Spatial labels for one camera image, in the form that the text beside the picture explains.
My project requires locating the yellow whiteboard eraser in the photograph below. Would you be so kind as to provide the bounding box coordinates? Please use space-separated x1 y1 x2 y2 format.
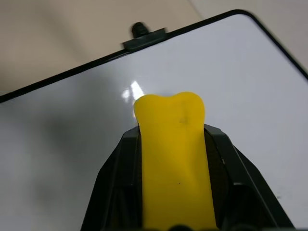
133 91 217 229

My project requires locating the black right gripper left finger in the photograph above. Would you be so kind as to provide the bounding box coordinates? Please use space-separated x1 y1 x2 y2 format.
80 123 146 231

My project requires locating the black-framed whiteboard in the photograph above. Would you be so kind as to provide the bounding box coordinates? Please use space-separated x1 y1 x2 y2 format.
0 9 308 231

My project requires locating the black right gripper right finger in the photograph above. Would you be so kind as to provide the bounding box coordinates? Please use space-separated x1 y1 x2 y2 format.
203 123 297 231

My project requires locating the black whiteboard clamp with knob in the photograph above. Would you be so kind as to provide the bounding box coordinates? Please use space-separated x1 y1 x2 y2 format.
122 22 169 51

